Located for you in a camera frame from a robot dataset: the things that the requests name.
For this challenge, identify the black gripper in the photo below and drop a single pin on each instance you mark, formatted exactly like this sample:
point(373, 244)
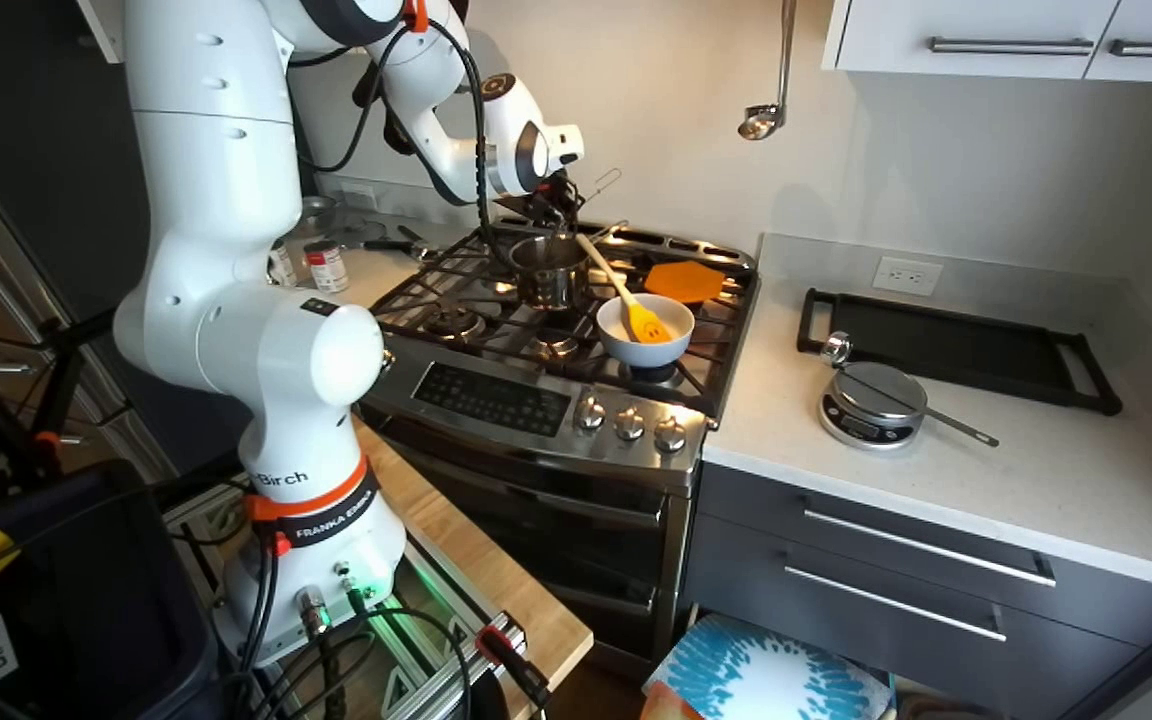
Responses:
point(555, 188)

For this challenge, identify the wooden mixer spoon yellow head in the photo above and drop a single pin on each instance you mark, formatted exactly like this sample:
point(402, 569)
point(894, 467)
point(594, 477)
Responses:
point(620, 292)

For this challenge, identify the stainless steel pot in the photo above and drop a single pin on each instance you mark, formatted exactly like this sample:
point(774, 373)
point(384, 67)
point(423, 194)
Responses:
point(550, 280)

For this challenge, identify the silver stove knob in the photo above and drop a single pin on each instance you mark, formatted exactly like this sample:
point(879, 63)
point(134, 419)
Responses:
point(630, 425)
point(590, 414)
point(670, 434)

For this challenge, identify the stainless steel gas stove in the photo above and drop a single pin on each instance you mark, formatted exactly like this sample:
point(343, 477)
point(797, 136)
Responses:
point(536, 443)

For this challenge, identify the hanging metal ladle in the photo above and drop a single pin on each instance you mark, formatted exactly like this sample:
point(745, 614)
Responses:
point(766, 119)

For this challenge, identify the red capped jar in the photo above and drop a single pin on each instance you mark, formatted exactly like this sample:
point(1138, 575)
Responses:
point(326, 269)

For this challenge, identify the wooden board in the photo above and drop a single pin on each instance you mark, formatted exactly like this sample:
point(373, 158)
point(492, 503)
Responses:
point(483, 563)

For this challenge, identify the small grey lidded pan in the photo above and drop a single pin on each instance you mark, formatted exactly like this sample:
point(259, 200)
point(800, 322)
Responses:
point(873, 402)

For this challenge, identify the black griddle tray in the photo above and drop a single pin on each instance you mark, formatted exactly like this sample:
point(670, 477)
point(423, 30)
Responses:
point(963, 346)

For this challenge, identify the dark grey drawer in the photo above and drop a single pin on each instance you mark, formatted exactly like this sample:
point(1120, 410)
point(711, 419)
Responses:
point(869, 614)
point(922, 532)

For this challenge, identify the black tripod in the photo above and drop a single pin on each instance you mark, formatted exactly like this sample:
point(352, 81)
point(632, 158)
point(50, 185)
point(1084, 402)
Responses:
point(42, 385)

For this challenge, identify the black bin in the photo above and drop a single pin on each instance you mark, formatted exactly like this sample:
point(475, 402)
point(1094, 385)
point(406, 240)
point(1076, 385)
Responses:
point(71, 601)

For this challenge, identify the white wall outlet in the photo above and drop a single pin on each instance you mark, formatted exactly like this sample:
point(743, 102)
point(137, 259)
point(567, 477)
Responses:
point(908, 273)

